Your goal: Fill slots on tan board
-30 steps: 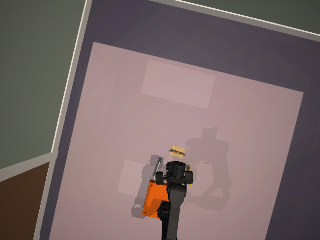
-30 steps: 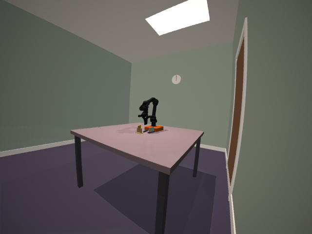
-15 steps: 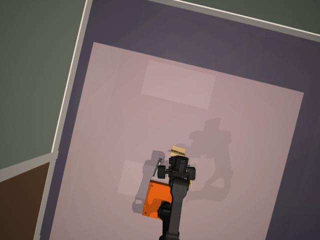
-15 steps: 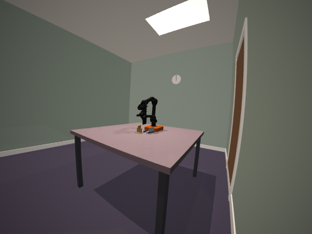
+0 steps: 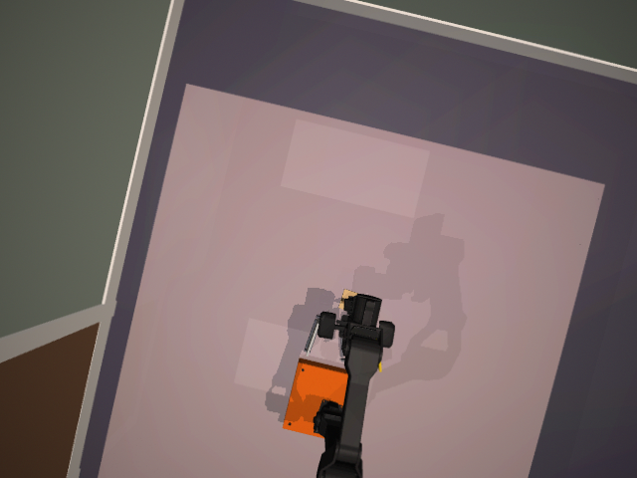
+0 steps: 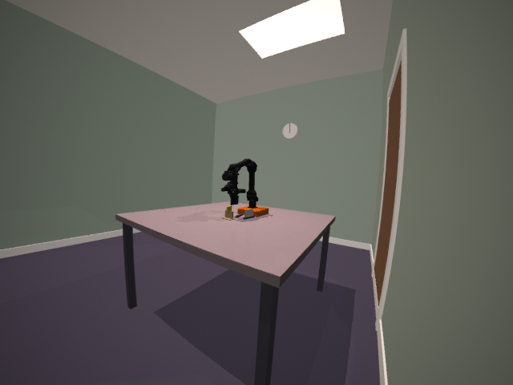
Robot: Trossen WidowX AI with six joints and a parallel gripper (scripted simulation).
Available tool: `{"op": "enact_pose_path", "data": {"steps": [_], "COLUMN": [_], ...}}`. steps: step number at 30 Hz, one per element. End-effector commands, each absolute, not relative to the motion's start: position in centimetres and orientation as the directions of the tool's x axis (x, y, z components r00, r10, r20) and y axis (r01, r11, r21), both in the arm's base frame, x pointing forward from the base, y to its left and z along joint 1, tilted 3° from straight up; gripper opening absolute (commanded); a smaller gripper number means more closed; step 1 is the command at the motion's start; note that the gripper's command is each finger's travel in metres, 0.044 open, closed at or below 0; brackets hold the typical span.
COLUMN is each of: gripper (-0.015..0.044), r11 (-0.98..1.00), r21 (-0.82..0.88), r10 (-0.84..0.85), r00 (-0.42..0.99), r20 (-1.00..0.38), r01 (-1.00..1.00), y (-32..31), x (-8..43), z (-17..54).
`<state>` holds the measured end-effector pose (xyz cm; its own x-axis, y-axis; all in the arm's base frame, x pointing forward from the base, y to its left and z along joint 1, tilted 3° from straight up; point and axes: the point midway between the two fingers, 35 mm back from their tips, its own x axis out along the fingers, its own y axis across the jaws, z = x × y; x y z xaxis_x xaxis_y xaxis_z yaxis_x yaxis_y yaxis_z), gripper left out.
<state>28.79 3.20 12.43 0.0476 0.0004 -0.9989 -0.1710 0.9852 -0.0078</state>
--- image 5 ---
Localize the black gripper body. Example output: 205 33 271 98
318 312 395 349

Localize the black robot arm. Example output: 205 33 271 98
313 294 383 478

